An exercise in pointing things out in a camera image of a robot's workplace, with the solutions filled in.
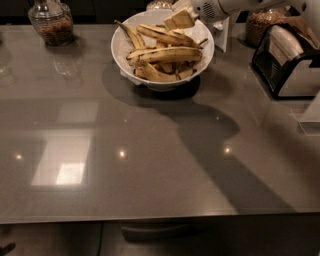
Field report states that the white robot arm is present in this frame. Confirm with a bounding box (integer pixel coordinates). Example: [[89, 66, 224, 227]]
[[164, 0, 320, 49]]

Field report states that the left glass jar with nuts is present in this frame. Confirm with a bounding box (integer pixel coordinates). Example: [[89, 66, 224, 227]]
[[28, 0, 73, 46]]

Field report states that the left curved banana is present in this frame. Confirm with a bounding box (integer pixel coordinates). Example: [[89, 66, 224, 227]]
[[114, 20, 146, 49]]

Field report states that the long front banana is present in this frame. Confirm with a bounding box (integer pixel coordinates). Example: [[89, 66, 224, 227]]
[[126, 46, 202, 65]]

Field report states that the bottom front banana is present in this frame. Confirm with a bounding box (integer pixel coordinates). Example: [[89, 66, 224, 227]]
[[133, 62, 196, 83]]

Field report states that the black and silver napkin holder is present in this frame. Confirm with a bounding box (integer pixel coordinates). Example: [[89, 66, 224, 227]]
[[252, 25, 320, 100]]

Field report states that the right glass jar with nuts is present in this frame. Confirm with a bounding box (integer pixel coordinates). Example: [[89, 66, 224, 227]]
[[245, 9, 285, 47]]

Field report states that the middle glass jar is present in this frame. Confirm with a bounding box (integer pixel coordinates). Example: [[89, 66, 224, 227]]
[[146, 0, 176, 10]]

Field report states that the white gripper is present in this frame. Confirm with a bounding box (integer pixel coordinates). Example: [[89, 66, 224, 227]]
[[164, 0, 228, 30]]

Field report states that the glass jar with nuts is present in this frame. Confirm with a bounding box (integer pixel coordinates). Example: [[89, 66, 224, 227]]
[[245, 9, 285, 47], [28, 0, 73, 46]]

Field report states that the spotted banana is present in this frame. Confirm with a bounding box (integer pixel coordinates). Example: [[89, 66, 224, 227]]
[[136, 24, 208, 48]]

